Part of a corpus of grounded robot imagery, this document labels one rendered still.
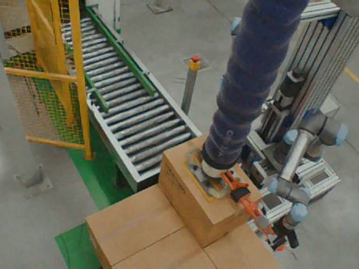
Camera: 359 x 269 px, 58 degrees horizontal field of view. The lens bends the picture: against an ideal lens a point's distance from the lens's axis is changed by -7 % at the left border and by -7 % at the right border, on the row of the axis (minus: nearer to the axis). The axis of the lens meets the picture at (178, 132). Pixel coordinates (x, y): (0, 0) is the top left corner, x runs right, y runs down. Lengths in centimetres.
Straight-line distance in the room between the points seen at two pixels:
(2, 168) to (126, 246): 162
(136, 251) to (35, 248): 100
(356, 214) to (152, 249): 222
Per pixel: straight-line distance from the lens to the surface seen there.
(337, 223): 364
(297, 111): 234
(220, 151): 191
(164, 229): 246
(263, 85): 154
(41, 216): 317
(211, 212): 211
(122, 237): 242
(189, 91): 309
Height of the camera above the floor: 280
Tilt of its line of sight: 50 degrees down
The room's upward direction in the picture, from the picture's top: 12 degrees clockwise
